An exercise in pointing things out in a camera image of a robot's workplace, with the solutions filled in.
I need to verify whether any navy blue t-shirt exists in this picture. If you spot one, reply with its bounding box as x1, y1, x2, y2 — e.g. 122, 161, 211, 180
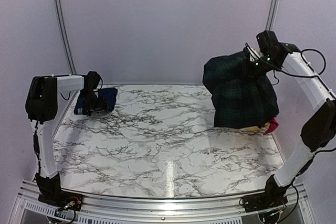
74, 88, 118, 116

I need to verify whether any left aluminium frame post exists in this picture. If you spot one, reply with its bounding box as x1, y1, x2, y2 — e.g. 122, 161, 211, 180
54, 0, 77, 74

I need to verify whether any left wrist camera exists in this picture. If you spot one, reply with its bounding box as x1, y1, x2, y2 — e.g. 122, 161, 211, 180
84, 71, 102, 92

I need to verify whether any front aluminium rail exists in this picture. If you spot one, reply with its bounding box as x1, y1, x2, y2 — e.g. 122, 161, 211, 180
9, 180, 317, 223

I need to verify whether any pink garment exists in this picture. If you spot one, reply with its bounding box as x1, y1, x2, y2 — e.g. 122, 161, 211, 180
264, 118, 279, 135

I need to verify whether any aluminium frame post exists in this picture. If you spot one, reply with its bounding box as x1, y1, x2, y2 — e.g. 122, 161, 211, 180
54, 0, 77, 74
265, 0, 280, 30

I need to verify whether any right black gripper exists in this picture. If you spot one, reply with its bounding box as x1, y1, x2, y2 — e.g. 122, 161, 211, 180
239, 53, 279, 80

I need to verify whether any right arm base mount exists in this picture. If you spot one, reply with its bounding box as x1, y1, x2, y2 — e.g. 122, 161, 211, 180
239, 193, 288, 212

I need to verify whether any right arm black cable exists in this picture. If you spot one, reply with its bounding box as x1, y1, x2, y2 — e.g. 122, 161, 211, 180
272, 48, 328, 86

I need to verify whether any dark green plaid garment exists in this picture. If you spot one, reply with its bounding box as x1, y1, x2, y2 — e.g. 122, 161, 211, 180
202, 50, 279, 129

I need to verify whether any right aluminium frame post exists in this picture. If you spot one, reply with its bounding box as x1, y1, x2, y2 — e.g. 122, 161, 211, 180
265, 0, 280, 30

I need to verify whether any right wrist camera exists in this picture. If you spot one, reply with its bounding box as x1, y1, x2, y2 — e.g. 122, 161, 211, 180
256, 30, 278, 55

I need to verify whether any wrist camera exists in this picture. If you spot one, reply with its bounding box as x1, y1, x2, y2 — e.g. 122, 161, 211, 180
84, 71, 102, 92
256, 30, 278, 55

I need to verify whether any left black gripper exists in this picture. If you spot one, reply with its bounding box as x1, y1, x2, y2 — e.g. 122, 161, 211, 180
80, 90, 108, 115

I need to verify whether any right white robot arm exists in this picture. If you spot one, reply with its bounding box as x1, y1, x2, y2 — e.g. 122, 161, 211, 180
243, 42, 335, 207

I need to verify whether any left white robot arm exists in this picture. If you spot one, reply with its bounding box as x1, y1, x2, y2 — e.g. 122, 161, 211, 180
25, 71, 108, 206

